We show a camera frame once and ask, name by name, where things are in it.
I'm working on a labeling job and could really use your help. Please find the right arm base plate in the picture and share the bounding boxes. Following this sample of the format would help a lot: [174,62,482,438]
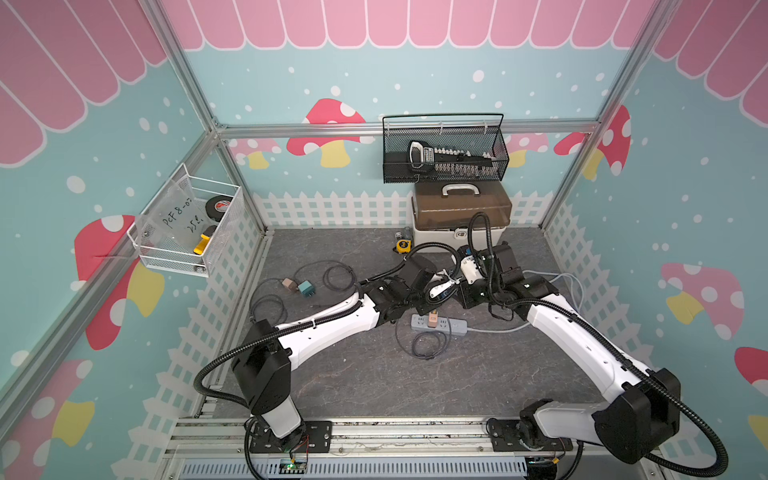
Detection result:
[485,418,573,455]

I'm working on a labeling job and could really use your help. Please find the white toolbox brown lid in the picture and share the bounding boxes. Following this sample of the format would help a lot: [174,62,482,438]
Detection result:
[410,181,512,250]

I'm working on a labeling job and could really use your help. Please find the black wire mesh basket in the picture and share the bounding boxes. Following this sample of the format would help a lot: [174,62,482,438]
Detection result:
[381,113,509,184]

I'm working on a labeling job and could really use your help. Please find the brown grey plug on table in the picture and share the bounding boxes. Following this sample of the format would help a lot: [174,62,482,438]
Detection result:
[282,278,299,292]

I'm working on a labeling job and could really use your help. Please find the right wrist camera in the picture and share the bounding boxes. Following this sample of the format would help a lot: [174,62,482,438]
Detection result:
[458,245,486,285]

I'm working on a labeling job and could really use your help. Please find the white power strip cord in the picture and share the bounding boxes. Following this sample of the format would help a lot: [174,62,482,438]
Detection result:
[466,271,587,335]

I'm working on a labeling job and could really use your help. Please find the pink USB charger adapter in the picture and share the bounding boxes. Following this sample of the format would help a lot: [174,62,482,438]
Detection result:
[427,310,439,329]

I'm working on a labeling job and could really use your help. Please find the clear plastic wall bin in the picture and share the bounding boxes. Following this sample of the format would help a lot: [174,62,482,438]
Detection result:
[127,164,245,277]

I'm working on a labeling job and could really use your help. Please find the yellow tool in bin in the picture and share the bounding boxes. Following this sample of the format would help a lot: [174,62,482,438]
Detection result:
[193,234,211,256]

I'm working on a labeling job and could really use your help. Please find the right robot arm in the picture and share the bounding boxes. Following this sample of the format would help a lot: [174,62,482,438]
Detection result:
[468,243,729,478]

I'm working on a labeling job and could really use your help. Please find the white power strip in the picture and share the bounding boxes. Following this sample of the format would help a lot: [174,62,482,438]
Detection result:
[410,314,468,337]

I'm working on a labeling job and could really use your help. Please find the yellow tape measure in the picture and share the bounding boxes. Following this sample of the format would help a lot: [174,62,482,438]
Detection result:
[393,238,413,254]

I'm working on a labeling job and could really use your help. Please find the socket bit set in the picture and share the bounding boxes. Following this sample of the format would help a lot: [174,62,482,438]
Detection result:
[407,141,499,179]

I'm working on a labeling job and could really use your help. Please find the black electrical tape roll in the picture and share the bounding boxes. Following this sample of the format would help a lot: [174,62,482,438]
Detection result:
[205,195,233,223]

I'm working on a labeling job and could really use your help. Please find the grey USB cable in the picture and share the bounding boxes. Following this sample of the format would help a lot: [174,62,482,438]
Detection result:
[394,299,452,361]
[248,259,361,325]

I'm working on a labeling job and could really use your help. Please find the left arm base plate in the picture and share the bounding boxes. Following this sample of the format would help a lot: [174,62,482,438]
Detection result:
[248,417,333,454]

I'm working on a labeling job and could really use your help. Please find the teal USB charger adapter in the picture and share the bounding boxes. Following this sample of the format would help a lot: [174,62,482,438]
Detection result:
[299,280,316,298]

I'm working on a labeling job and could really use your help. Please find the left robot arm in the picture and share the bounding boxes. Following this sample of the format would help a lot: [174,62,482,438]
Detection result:
[193,242,462,451]

